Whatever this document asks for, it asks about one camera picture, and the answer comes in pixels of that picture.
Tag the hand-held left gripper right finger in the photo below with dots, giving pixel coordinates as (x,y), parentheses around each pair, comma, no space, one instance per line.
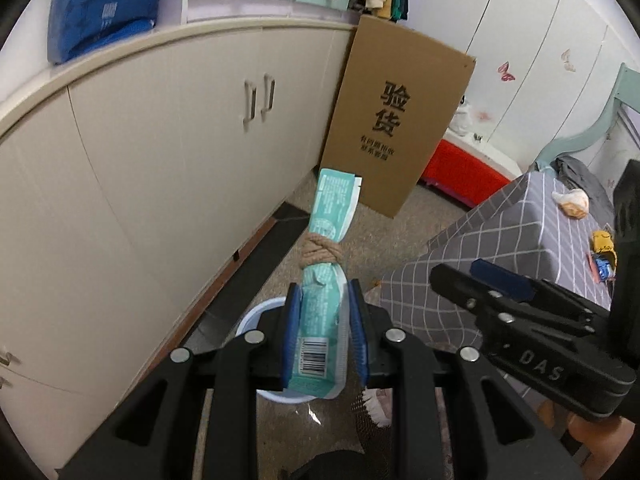
(358,332)

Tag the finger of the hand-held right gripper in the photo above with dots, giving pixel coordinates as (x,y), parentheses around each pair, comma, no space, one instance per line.
(500,275)
(452,285)

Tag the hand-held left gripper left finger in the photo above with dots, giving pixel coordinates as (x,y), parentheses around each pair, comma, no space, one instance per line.
(292,332)

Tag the teal snack wrapper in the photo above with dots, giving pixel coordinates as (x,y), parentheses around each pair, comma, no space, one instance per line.
(320,320)

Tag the light blue trash bin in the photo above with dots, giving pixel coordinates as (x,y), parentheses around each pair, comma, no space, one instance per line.
(255,315)

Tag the brown twine knot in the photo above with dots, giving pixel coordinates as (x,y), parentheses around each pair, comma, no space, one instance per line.
(320,250)

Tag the blue and orange snack wrapper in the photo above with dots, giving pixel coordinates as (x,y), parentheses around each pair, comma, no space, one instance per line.
(602,266)

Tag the person's right hand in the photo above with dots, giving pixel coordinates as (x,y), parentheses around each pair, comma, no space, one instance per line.
(597,437)

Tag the grey checked cloth table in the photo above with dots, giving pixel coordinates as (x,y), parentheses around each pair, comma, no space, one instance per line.
(515,225)

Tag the black mesh shoe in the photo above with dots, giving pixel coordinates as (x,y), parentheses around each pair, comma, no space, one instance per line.
(367,430)

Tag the crumpled white tissue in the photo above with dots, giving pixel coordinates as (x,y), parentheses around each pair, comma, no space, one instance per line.
(572,202)

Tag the yellow packet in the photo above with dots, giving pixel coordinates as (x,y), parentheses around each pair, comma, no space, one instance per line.
(604,245)

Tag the red storage box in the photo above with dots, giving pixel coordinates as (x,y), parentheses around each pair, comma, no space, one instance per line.
(465,170)

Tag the grey garment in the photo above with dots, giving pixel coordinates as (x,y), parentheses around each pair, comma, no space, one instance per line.
(582,175)

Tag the white plastic bag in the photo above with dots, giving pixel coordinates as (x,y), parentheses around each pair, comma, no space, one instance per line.
(462,117)

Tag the brown cardboard box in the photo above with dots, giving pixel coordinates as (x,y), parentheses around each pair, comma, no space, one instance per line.
(395,110)

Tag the teal bed headboard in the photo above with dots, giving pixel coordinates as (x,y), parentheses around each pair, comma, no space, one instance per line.
(607,120)

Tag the pink butterfly sticker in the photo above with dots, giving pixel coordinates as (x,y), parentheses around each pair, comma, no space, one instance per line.
(506,71)

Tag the beige cabinet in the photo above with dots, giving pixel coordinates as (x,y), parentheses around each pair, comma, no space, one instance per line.
(150,185)

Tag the pale butterfly sticker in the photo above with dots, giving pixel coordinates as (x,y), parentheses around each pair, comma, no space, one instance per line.
(567,58)

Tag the white wardrobe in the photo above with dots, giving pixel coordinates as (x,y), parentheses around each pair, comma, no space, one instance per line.
(525,25)

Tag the blue plastic package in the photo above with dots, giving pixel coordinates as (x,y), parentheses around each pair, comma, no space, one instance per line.
(100,5)

